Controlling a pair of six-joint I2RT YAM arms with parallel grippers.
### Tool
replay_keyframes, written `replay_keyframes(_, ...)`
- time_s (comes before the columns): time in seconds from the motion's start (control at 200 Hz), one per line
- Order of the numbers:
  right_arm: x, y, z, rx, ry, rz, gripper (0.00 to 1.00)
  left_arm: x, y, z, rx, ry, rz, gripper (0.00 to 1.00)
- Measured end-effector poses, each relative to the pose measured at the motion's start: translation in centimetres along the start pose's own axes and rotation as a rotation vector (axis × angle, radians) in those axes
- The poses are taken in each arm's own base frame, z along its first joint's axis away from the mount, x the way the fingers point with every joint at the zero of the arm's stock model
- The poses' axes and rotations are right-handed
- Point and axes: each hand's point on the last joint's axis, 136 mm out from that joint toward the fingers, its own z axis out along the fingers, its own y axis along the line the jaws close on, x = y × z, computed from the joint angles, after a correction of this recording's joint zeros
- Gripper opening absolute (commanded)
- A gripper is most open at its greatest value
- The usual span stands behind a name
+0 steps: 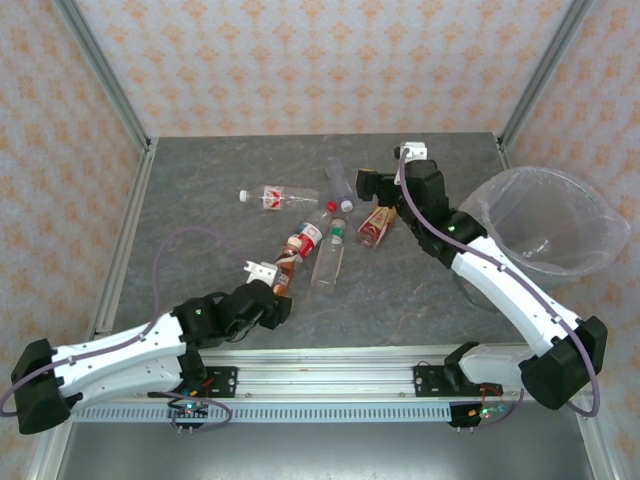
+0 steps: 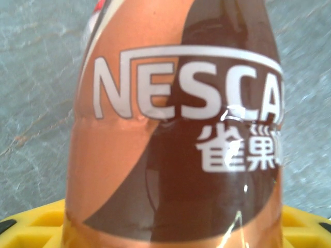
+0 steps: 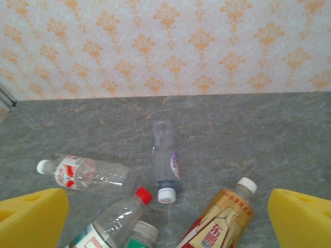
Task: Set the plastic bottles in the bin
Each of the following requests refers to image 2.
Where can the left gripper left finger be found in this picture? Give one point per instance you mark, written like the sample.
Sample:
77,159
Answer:
33,227

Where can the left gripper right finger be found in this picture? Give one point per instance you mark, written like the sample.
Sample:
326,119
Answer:
305,230

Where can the brown coffee drink bottle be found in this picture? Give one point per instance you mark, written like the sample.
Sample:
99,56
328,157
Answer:
175,144

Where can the clear bottle red cap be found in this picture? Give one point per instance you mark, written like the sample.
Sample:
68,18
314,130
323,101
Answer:
91,28

